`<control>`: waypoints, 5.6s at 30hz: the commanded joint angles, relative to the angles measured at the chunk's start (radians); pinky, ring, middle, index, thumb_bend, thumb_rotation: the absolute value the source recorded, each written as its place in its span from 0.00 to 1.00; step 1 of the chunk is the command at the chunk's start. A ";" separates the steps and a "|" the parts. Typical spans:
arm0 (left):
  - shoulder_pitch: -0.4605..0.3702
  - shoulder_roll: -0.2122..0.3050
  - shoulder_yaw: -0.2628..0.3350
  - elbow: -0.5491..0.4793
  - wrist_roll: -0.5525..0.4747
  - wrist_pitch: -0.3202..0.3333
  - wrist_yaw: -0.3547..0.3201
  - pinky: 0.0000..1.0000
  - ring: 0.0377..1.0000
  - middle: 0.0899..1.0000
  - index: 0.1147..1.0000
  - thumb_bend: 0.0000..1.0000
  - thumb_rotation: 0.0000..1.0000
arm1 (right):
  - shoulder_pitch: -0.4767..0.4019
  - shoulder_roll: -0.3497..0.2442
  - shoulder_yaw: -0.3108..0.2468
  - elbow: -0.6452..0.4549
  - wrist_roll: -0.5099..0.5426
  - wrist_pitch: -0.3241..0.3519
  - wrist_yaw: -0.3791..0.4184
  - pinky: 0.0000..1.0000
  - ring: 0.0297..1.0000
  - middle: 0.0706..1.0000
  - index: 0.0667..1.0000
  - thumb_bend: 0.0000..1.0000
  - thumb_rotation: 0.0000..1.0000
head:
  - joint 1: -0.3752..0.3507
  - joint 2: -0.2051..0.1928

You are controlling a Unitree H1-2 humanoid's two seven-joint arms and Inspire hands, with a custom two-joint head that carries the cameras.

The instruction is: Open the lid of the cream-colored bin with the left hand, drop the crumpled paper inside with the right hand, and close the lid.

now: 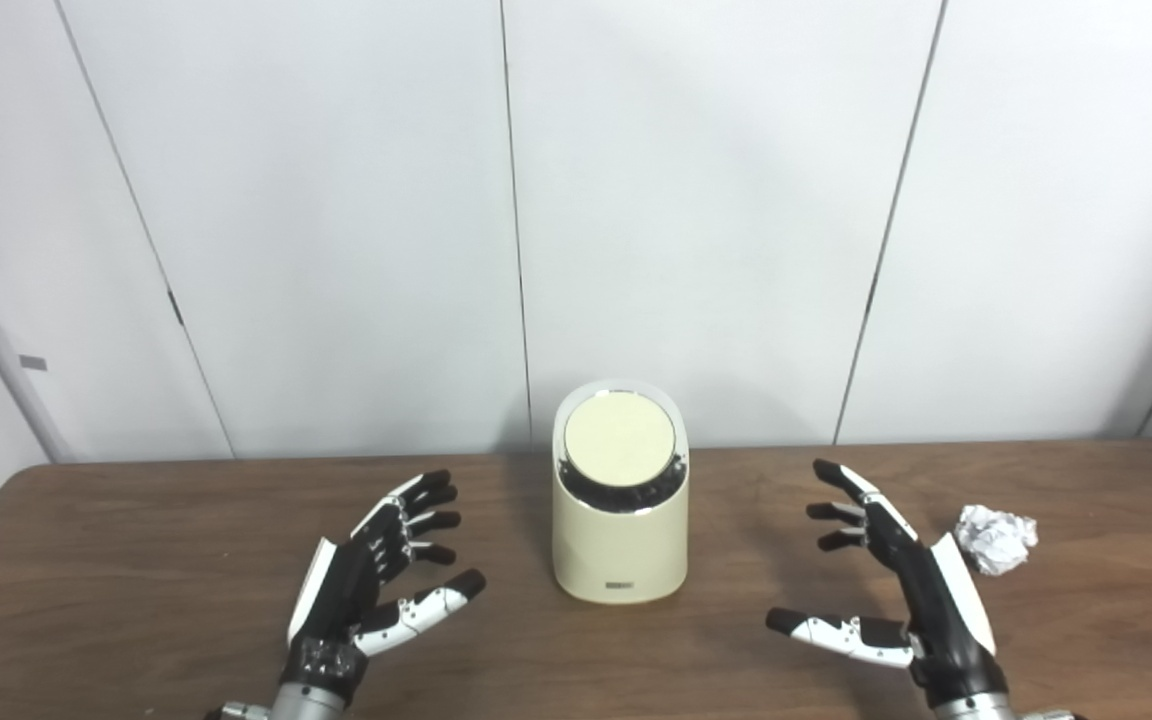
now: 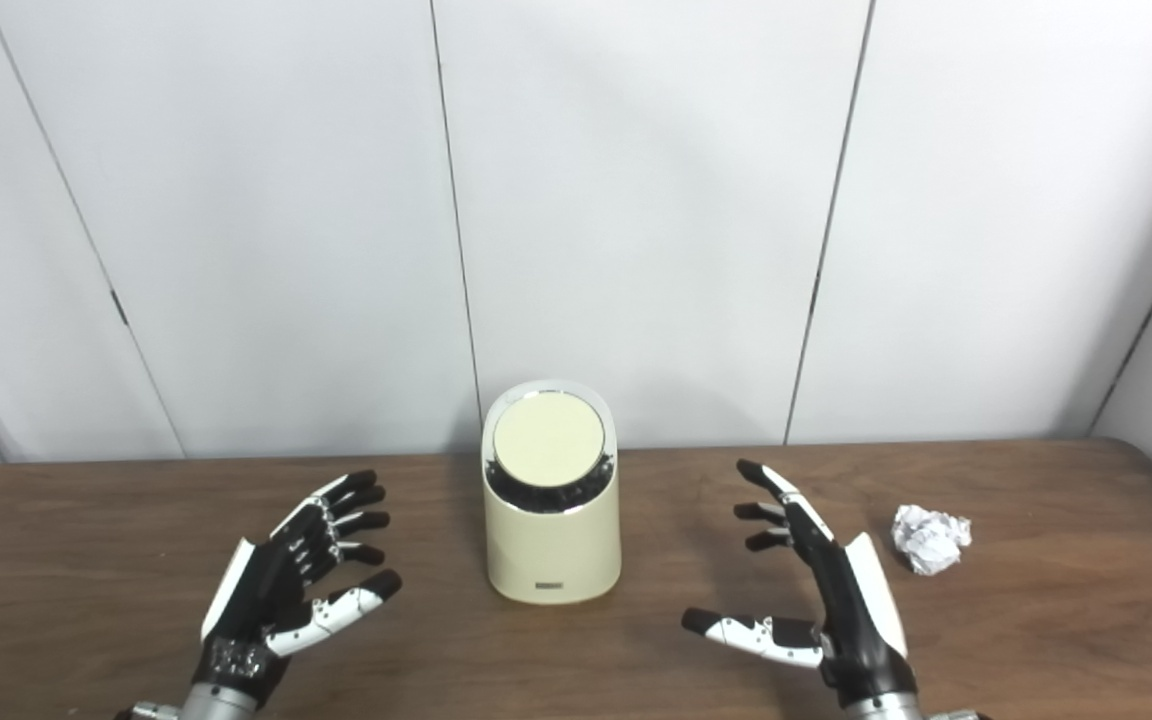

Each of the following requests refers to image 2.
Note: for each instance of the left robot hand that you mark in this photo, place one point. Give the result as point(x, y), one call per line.
point(256, 600)

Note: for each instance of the round cream bin lid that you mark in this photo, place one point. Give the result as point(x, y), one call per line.
point(548, 440)

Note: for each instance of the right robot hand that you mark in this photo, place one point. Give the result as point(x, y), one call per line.
point(851, 610)

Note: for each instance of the black wall seam hinge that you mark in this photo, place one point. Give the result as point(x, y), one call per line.
point(119, 308)

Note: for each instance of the white paper ball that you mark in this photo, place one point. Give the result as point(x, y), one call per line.
point(928, 540)

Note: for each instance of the cream-colored bin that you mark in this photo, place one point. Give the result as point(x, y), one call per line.
point(551, 550)

